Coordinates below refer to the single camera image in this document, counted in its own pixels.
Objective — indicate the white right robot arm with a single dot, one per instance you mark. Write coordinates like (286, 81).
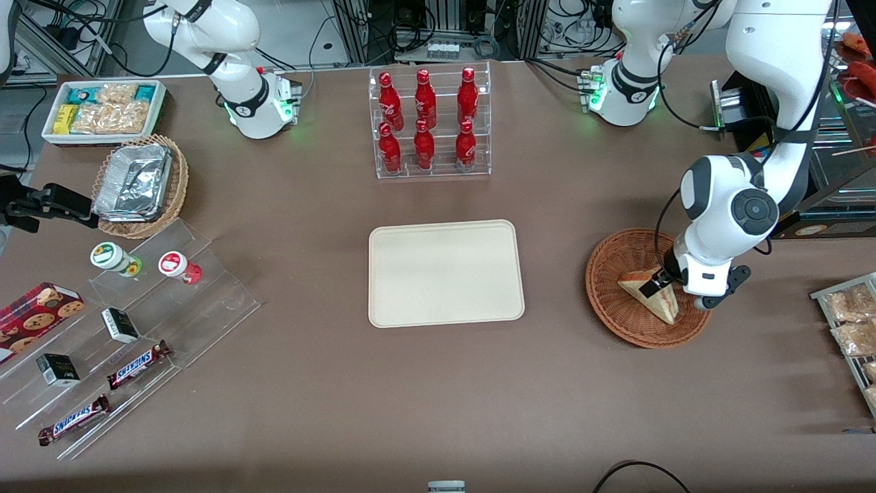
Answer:
(239, 82)

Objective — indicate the beige plastic tray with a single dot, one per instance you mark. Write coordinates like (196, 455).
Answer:
(445, 274)

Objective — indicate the clear acrylic bottle rack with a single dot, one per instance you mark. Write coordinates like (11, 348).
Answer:
(441, 164)

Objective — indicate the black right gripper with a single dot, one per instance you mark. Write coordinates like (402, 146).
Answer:
(42, 202)

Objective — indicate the round brown wicker basket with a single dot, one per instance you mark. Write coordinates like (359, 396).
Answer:
(616, 301)

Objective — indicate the white rectangular snack bin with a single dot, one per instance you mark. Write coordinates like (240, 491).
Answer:
(51, 137)

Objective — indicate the yellow snack packet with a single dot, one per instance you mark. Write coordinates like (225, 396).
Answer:
(66, 119)

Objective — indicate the small black carton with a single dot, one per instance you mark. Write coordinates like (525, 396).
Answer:
(120, 325)
(58, 370)

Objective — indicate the red cola bottle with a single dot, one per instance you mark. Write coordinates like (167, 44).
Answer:
(426, 103)
(467, 99)
(424, 149)
(390, 152)
(389, 103)
(466, 149)

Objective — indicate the small grey device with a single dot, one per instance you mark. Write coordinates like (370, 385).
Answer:
(446, 487)

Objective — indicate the snickers chocolate bar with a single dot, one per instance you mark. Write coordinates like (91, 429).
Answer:
(137, 365)
(74, 420)

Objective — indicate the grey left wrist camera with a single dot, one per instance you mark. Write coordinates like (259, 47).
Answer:
(729, 284)

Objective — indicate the clear bag of pastries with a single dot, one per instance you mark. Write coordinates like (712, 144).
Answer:
(855, 339)
(852, 305)

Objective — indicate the clear bag of crackers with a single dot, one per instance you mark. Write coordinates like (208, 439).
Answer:
(92, 120)
(116, 93)
(130, 118)

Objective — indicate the green lid yogurt cup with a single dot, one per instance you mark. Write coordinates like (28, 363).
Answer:
(109, 256)

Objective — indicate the red cookie box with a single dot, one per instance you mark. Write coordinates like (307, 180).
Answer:
(34, 318)

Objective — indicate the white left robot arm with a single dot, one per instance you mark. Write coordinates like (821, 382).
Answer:
(773, 55)

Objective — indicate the stack of foil trays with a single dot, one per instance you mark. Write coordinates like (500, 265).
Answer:
(133, 181)

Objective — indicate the oval light wicker basket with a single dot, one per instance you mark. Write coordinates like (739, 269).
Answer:
(179, 185)

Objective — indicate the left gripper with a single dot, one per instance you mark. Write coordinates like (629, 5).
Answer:
(667, 272)

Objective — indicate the teal snack packet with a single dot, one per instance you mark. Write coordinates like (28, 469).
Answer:
(82, 94)
(145, 92)

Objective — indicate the black food warmer appliance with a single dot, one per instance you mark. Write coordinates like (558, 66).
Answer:
(842, 222)

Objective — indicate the tray of snack bags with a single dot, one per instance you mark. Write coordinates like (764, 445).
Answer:
(825, 296)

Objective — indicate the triangular sandwich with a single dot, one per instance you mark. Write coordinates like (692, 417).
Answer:
(657, 305)

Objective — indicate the red lid yogurt cup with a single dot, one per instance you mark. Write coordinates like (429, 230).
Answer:
(174, 264)

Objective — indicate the clear acrylic stepped display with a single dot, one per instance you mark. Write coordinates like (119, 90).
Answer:
(205, 308)

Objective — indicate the white power strip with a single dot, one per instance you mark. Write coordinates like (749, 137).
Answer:
(442, 51)

